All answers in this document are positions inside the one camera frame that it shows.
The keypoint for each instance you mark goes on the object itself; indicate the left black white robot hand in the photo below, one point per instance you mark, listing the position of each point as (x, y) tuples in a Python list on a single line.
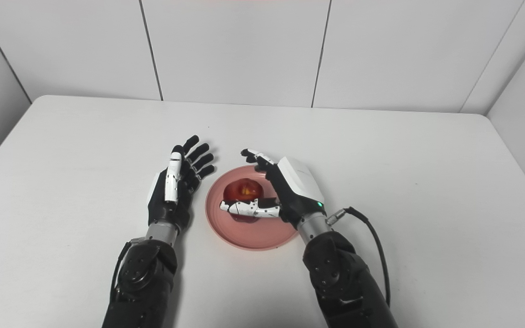
[(167, 209)]

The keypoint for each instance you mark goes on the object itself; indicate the red apple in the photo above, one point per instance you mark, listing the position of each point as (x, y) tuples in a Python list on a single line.
[(244, 189)]

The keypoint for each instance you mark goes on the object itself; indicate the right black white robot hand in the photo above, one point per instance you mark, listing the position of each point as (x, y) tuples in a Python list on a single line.
[(296, 191)]

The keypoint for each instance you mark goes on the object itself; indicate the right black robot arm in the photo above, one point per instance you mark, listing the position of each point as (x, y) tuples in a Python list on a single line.
[(344, 282)]

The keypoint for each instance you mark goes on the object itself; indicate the pink plate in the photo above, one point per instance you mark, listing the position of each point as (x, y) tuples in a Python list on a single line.
[(253, 234)]

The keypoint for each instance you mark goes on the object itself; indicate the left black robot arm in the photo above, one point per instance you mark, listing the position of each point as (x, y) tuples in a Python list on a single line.
[(146, 282)]

